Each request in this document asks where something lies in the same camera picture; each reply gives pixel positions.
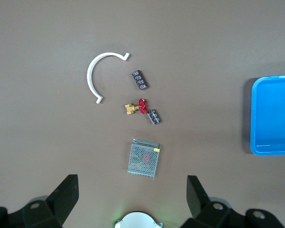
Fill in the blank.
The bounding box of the black small connector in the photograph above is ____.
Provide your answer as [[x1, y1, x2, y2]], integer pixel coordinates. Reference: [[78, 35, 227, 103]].
[[132, 69, 150, 91], [147, 109, 162, 126]]

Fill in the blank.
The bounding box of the blue plastic tray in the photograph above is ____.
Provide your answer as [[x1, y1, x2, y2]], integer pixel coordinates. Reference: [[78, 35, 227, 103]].
[[249, 74, 285, 156]]

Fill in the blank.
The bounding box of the white curved plastic bracket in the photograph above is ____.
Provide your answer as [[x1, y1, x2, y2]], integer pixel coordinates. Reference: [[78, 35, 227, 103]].
[[86, 51, 131, 105]]

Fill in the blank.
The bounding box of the perforated metal power supply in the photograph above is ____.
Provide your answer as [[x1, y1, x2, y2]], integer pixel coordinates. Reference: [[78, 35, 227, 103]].
[[127, 138, 162, 181]]

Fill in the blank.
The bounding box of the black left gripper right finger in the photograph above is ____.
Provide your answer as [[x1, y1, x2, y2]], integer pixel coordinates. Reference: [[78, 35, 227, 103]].
[[180, 175, 285, 228]]

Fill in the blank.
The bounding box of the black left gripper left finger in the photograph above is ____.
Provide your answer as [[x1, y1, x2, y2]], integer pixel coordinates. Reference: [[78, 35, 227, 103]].
[[0, 174, 79, 228]]

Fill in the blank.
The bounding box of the brass valve red handwheel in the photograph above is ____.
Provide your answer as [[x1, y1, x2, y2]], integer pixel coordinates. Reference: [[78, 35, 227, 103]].
[[124, 98, 149, 116]]

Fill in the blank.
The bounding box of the brown table mat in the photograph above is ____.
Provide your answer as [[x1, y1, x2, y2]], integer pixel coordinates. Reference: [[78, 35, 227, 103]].
[[0, 0, 285, 228]]

